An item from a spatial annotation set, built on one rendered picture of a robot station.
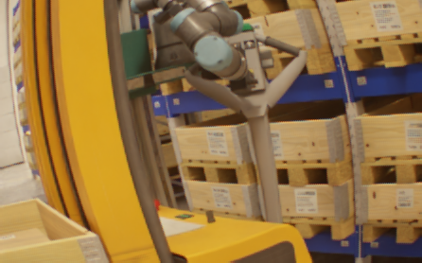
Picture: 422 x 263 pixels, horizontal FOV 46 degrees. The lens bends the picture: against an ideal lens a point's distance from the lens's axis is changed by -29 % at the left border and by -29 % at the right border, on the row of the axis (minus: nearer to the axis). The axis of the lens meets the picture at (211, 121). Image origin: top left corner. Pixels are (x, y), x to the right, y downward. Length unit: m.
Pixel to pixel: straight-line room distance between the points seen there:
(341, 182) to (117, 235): 1.80
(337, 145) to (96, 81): 1.79
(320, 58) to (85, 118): 1.78
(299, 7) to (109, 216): 1.85
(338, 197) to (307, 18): 0.91
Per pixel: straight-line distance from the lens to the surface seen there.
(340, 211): 3.07
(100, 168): 1.39
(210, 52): 1.70
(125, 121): 1.42
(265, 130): 2.10
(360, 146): 2.80
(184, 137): 4.26
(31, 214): 2.10
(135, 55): 2.72
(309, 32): 2.96
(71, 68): 1.38
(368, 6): 2.56
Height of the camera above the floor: 1.30
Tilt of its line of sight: 5 degrees down
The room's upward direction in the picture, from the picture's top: 12 degrees counter-clockwise
